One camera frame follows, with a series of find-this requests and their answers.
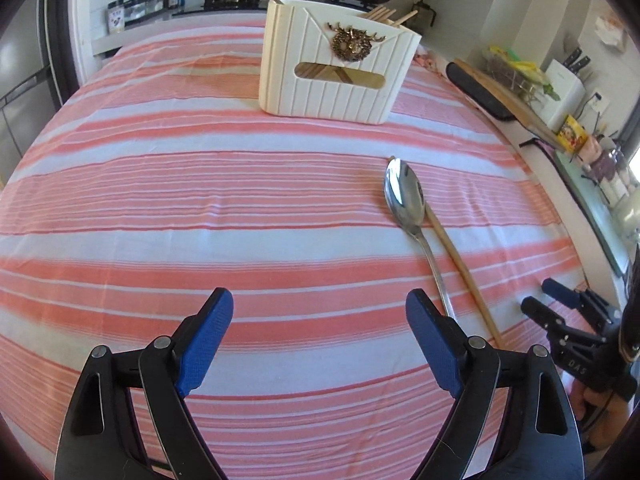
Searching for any pale wooden chopstick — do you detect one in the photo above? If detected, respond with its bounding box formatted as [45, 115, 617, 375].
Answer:
[388, 155, 505, 351]

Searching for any steel spoon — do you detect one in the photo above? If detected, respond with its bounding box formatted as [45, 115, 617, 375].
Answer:
[383, 157, 458, 321]

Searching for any wooden cutting board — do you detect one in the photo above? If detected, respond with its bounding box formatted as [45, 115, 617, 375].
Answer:
[452, 57, 566, 151]

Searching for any wire dish rack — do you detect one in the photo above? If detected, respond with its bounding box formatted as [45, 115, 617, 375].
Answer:
[482, 45, 551, 102]

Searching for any steel refrigerator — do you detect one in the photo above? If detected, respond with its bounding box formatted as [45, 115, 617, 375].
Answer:
[0, 0, 76, 186]

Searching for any bunch of brown wooden chopsticks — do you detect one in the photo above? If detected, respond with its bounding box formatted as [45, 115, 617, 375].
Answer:
[260, 0, 419, 86]

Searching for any white ribbed utensil holder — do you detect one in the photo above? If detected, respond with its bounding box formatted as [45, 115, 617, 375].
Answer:
[258, 0, 423, 126]

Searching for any person's right hand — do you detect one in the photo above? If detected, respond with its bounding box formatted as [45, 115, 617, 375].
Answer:
[570, 377, 633, 443]

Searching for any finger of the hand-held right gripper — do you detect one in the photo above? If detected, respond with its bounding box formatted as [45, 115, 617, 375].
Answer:
[520, 296, 637, 403]
[541, 278, 622, 324]

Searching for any white knife block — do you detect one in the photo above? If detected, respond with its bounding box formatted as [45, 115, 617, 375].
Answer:
[542, 59, 586, 131]

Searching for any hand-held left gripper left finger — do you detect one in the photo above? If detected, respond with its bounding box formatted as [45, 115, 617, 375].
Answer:
[54, 287, 235, 480]

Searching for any black spice rack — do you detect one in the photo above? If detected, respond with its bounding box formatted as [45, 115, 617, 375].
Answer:
[122, 0, 172, 23]

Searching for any yellow printed packet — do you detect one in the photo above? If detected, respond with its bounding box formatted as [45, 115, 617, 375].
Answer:
[557, 115, 586, 153]

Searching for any pink striped tablecloth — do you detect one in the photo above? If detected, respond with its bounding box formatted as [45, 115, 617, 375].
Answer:
[0, 10, 588, 480]

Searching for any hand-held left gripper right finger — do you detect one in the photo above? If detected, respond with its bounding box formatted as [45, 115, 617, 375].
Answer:
[405, 287, 586, 480]

